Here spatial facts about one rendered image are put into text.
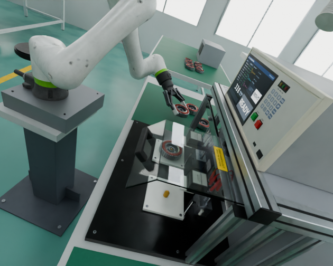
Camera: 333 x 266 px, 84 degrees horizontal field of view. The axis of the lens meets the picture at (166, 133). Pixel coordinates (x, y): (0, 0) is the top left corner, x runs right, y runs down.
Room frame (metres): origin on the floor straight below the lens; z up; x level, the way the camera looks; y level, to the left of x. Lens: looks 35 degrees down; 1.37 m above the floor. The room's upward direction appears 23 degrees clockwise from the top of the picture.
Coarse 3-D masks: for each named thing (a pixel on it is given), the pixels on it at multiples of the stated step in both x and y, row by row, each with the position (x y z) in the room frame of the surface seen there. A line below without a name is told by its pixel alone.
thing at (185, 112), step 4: (176, 104) 1.10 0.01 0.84; (180, 104) 1.12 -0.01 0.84; (176, 108) 1.05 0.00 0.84; (180, 108) 1.10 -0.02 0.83; (184, 108) 1.11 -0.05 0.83; (180, 112) 1.04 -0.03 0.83; (184, 112) 1.05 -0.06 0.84; (188, 112) 1.07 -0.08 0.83; (180, 116) 1.03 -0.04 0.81; (184, 116) 1.04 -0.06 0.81
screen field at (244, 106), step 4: (244, 96) 0.63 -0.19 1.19; (240, 100) 0.64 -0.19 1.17; (244, 100) 0.62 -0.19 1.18; (240, 104) 0.62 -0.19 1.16; (244, 104) 0.60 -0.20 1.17; (248, 104) 0.58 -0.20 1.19; (240, 108) 0.61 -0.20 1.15; (244, 108) 0.59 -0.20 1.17; (248, 108) 0.56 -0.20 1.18; (252, 108) 0.55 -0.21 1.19; (240, 112) 0.59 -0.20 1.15; (244, 112) 0.57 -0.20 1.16; (248, 112) 0.55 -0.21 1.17; (244, 116) 0.56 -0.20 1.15
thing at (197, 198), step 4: (196, 196) 0.49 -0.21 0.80; (200, 196) 0.48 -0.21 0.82; (204, 196) 0.49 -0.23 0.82; (196, 200) 0.48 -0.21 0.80; (200, 200) 0.46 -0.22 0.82; (204, 200) 0.47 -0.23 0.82; (196, 204) 0.46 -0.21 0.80; (200, 204) 0.45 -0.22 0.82; (204, 204) 0.45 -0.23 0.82; (208, 204) 0.46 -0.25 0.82; (196, 208) 0.44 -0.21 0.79; (200, 208) 0.44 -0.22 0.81; (204, 208) 0.44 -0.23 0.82; (208, 208) 0.44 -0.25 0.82; (196, 212) 0.44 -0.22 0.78; (204, 212) 0.44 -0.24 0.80; (208, 212) 0.44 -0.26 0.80; (204, 216) 0.44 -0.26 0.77
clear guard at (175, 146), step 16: (160, 128) 0.46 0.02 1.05; (176, 128) 0.48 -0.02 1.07; (192, 128) 0.51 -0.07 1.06; (160, 144) 0.38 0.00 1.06; (176, 144) 0.40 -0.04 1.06; (192, 144) 0.43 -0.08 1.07; (208, 144) 0.47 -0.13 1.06; (224, 144) 0.50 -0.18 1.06; (160, 160) 0.32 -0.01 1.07; (176, 160) 0.34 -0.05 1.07; (192, 160) 0.37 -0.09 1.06; (208, 160) 0.39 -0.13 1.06; (144, 176) 0.28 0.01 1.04; (160, 176) 0.27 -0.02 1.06; (176, 176) 0.29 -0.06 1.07; (192, 176) 0.31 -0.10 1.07; (208, 176) 0.33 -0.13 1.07; (224, 176) 0.36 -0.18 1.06; (208, 192) 0.29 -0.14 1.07; (224, 192) 0.31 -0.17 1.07
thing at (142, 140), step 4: (144, 128) 0.42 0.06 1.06; (148, 128) 0.42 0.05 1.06; (144, 132) 0.40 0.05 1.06; (148, 132) 0.41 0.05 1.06; (140, 136) 0.39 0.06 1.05; (144, 136) 0.38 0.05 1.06; (148, 136) 0.41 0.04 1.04; (152, 136) 0.42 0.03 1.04; (140, 140) 0.37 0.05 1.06; (144, 140) 0.37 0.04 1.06; (140, 144) 0.35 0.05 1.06; (144, 144) 0.36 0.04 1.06; (136, 148) 0.34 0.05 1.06; (140, 148) 0.33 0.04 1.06; (136, 152) 0.32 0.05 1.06; (140, 152) 0.32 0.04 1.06; (144, 152) 0.34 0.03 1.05; (136, 156) 0.32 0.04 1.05; (140, 156) 0.32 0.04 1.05; (144, 156) 0.33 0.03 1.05; (140, 160) 0.32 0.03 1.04; (144, 160) 0.32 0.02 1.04
